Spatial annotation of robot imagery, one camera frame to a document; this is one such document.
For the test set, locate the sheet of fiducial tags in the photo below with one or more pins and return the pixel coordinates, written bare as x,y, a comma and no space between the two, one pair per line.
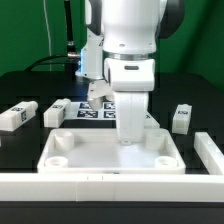
82,110

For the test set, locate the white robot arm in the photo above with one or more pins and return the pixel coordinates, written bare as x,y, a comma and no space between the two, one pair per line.
118,56

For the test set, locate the white desk top tray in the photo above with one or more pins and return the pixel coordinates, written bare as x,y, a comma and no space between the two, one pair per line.
98,151

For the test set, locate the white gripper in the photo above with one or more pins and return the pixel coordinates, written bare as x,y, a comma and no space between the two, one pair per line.
132,78

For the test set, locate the white L-shaped fence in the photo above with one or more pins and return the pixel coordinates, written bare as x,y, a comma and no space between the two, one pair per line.
18,185

